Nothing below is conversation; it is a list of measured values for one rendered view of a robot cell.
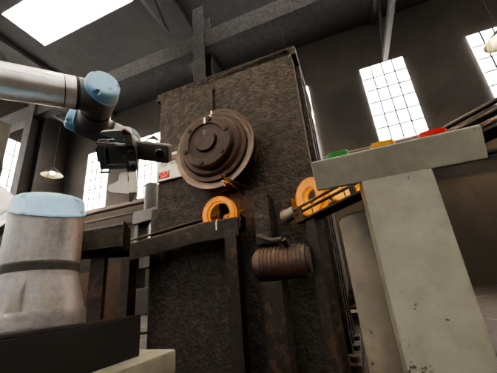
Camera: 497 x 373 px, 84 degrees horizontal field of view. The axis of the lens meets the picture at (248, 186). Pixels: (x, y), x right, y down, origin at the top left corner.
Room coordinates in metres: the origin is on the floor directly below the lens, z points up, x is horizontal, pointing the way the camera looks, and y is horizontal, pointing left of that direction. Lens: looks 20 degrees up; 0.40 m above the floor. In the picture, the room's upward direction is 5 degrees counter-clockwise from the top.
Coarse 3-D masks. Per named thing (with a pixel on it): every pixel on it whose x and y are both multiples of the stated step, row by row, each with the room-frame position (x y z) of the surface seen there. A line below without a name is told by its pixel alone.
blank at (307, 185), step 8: (304, 184) 1.04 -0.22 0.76; (312, 184) 1.01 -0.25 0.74; (296, 192) 1.08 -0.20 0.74; (304, 192) 1.05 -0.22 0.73; (320, 192) 0.98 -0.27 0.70; (296, 200) 1.09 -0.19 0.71; (304, 200) 1.06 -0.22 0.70; (328, 200) 0.99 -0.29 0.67; (312, 208) 1.02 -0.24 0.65; (320, 208) 1.00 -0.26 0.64
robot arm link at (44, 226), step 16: (32, 192) 0.44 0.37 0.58; (48, 192) 0.45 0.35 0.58; (16, 208) 0.43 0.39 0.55; (32, 208) 0.43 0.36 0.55; (48, 208) 0.44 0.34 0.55; (64, 208) 0.46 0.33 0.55; (80, 208) 0.49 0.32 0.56; (16, 224) 0.43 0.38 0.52; (32, 224) 0.43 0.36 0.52; (48, 224) 0.44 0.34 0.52; (64, 224) 0.46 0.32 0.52; (80, 224) 0.49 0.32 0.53; (16, 240) 0.43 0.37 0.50; (32, 240) 0.43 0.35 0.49; (48, 240) 0.44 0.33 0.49; (64, 240) 0.46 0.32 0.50; (80, 240) 0.50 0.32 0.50; (0, 256) 0.43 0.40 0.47; (16, 256) 0.43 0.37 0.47; (32, 256) 0.43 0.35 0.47; (48, 256) 0.44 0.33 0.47; (64, 256) 0.46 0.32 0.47; (80, 256) 0.51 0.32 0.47
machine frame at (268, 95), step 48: (288, 48) 1.30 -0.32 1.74; (192, 96) 1.53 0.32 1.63; (240, 96) 1.42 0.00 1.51; (288, 96) 1.32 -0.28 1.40; (288, 144) 1.33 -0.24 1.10; (192, 192) 1.54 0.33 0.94; (240, 192) 1.38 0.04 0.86; (288, 192) 1.29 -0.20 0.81; (240, 240) 1.38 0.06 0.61; (288, 240) 1.30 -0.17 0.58; (336, 240) 1.77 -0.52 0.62; (192, 288) 1.48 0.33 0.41; (288, 288) 1.31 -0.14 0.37; (336, 288) 1.38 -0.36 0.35; (192, 336) 1.48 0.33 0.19
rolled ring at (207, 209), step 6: (216, 198) 1.34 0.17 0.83; (222, 198) 1.33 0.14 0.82; (228, 198) 1.32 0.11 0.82; (210, 204) 1.35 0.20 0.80; (216, 204) 1.37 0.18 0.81; (228, 204) 1.32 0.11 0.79; (234, 204) 1.33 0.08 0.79; (204, 210) 1.36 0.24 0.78; (210, 210) 1.37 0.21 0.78; (234, 210) 1.31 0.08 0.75; (204, 216) 1.36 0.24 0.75; (234, 216) 1.31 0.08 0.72
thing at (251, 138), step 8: (208, 112) 1.32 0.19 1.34; (216, 112) 1.31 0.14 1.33; (224, 112) 1.29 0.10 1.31; (232, 112) 1.27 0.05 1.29; (240, 120) 1.26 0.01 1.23; (248, 128) 1.25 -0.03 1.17; (248, 136) 1.25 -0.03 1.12; (248, 144) 1.25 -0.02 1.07; (248, 152) 1.25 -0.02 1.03; (248, 160) 1.25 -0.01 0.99; (240, 168) 1.27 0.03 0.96; (248, 168) 1.31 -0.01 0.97; (184, 176) 1.38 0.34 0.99; (232, 176) 1.28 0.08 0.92; (240, 176) 1.32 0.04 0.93; (192, 184) 1.36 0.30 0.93; (200, 184) 1.34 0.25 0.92; (208, 184) 1.33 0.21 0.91; (216, 184) 1.31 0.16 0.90
